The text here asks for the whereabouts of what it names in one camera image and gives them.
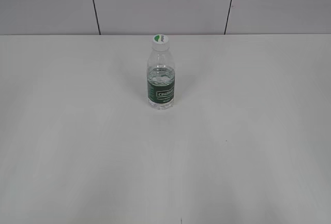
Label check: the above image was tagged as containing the clear Cestbon water bottle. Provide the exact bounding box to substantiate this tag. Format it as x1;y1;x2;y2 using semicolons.
146;49;175;110

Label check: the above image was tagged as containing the white green bottle cap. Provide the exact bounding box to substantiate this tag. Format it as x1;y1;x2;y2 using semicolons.
152;34;170;52

